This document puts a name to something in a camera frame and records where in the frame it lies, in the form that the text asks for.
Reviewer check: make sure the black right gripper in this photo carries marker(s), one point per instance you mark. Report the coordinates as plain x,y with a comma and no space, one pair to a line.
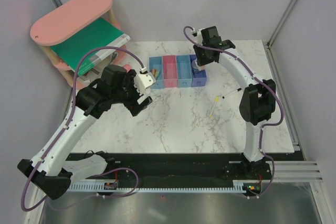
201,61

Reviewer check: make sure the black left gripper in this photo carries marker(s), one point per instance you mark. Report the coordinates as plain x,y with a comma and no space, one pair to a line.
134,106

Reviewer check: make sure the pink capped clear tube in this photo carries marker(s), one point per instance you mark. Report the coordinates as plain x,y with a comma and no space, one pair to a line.
127,67

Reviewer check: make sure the clear paper clip tub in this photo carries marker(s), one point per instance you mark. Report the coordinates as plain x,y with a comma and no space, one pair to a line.
195,66

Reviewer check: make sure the green mini stapler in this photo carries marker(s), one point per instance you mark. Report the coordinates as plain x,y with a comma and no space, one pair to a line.
158,74

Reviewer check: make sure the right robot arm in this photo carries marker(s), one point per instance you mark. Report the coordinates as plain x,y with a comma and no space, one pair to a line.
257,103

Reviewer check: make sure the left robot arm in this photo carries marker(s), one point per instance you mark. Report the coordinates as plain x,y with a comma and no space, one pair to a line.
50,170

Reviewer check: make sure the sky blue drawer bin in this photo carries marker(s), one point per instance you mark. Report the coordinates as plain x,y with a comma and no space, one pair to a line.
184,73

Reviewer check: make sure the purple blue drawer bin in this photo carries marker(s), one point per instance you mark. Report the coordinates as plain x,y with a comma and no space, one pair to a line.
198,78

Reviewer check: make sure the light blue drawer bin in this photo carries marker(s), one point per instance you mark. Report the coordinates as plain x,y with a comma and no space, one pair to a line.
156,68

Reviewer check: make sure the green binder book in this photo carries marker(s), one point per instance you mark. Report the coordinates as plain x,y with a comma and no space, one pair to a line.
99,33

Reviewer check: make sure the pink drawer bin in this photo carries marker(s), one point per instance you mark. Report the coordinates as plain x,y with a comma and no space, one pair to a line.
170,77

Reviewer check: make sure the black tipped white pen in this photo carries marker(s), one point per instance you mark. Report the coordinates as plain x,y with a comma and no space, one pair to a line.
231,93

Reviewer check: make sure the yellow tipped white pen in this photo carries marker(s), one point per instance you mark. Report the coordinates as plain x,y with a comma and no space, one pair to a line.
213,107

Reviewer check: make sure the pink oval shelf rack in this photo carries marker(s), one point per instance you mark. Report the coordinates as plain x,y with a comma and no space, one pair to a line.
65,21

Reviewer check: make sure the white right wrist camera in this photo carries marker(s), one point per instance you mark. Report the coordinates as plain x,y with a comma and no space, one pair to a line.
198,35

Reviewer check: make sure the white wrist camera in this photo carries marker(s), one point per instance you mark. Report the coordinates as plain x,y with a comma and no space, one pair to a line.
143,81
198,35

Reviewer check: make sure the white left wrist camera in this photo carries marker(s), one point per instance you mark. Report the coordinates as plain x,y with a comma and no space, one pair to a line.
143,81

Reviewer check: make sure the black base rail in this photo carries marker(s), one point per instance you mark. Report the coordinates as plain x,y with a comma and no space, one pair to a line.
183,169

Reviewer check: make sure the white cable duct strip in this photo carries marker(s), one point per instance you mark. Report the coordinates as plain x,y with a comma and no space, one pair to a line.
107,186

